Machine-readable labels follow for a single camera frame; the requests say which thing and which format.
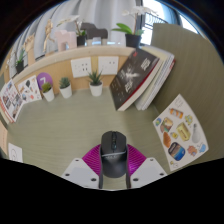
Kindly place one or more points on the black horse figurine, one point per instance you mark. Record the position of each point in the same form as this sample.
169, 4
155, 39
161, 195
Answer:
96, 33

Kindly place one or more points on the white sheet with colourful stickers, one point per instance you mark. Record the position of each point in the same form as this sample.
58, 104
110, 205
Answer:
180, 133

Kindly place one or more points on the small succulent in white pot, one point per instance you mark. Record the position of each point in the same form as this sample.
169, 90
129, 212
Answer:
66, 91
96, 89
48, 95

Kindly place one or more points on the white orchid in black pot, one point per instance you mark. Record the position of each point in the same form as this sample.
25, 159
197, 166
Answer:
133, 40
20, 66
81, 40

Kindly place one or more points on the round purple number sign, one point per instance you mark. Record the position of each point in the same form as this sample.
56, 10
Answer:
42, 78

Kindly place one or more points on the window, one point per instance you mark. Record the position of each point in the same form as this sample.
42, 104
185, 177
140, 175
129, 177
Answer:
153, 6

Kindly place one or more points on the white printed mouse pad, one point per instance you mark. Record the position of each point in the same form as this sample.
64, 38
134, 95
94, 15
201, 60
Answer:
15, 153

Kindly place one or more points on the black computer mouse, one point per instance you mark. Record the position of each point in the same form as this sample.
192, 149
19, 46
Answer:
113, 156

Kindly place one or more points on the pink horse figurine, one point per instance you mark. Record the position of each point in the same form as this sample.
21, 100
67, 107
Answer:
65, 40

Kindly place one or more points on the white wall socket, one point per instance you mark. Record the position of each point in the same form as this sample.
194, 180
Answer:
108, 65
81, 67

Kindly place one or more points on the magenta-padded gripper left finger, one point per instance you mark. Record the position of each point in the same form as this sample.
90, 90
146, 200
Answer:
80, 171

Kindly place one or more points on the black book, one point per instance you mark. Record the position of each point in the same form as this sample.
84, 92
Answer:
131, 80

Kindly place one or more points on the grey curtain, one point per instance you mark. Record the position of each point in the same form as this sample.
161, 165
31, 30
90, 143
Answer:
96, 11

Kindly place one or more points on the white card with stickers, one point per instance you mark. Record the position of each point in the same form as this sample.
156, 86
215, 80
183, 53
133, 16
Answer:
30, 90

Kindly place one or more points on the wooden hand model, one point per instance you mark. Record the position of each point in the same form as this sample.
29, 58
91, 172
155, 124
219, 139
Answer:
29, 46

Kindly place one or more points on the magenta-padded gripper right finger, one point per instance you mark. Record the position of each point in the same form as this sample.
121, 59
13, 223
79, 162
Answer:
148, 171

